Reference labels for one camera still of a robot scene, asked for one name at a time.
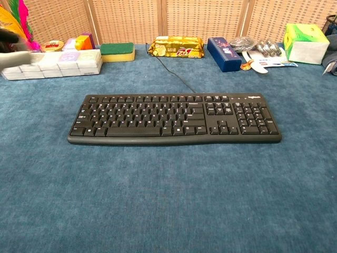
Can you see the white pocket tissue multipack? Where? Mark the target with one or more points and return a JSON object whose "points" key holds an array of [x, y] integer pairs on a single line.
{"points": [[65, 63]]}

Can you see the wicker folding screen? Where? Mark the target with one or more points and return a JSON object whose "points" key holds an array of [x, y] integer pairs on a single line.
{"points": [[126, 18]]}

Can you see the green white tissue box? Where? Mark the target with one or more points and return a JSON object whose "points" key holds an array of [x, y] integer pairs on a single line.
{"points": [[305, 44]]}

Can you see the green and yellow sponge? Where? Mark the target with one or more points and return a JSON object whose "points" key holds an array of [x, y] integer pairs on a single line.
{"points": [[117, 51]]}

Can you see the blue carpet table cover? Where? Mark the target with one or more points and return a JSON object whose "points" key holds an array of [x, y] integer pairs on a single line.
{"points": [[168, 197]]}

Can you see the clear bag of batteries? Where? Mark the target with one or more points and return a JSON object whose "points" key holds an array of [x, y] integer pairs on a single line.
{"points": [[268, 48]]}

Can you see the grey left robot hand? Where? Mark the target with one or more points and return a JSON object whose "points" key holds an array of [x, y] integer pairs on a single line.
{"points": [[13, 60]]}

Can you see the small orange patterned toy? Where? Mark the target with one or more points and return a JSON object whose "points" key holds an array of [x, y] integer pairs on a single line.
{"points": [[246, 66]]}

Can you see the purple toy block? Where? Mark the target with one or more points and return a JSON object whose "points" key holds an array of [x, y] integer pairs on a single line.
{"points": [[90, 38]]}

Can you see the white foam glider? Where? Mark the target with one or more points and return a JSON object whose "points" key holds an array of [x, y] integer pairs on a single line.
{"points": [[256, 64]]}

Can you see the black Logitech keyboard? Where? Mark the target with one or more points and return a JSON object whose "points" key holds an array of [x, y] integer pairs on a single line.
{"points": [[147, 121]]}

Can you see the dark blue long box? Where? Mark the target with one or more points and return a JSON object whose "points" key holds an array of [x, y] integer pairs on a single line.
{"points": [[223, 54]]}

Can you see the colourful feather shuttlecock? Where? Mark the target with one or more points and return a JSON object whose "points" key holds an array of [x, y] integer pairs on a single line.
{"points": [[15, 18]]}

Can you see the round red yellow tin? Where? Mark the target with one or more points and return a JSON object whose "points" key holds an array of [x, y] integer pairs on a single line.
{"points": [[52, 46]]}

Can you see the blue white paper leaflet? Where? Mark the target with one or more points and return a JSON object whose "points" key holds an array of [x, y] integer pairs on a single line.
{"points": [[281, 62]]}

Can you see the orange yellow toy block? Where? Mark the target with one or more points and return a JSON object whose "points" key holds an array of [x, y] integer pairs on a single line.
{"points": [[83, 43]]}

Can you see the gold snack package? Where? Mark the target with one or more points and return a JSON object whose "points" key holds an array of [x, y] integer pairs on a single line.
{"points": [[176, 47]]}

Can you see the dark grey folded cloth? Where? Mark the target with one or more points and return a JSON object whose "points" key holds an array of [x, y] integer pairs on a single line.
{"points": [[332, 60]]}

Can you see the pink tissue pack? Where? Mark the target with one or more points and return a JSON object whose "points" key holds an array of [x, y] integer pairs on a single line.
{"points": [[69, 44]]}

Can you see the black plastic parts bag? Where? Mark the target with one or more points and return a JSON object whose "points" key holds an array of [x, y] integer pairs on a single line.
{"points": [[241, 43]]}

